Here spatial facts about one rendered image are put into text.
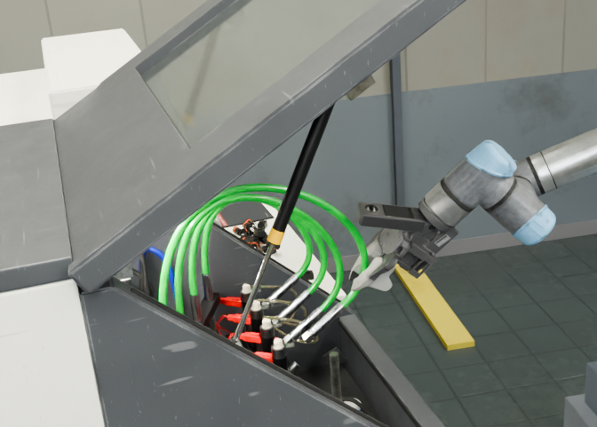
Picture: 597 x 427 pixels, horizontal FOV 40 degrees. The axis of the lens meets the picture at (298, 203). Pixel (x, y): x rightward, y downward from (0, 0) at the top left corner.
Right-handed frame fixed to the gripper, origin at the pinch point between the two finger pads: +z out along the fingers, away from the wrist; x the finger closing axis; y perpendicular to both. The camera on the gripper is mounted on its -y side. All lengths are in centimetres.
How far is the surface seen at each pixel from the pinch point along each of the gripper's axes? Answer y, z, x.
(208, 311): -11.4, 28.9, 10.1
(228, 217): 10, 48, 84
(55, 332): -50, 7, -40
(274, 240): -32.9, -14.3, -30.4
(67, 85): -56, 15, 34
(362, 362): 24.5, 21.7, 10.7
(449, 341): 146, 71, 135
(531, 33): 133, -36, 250
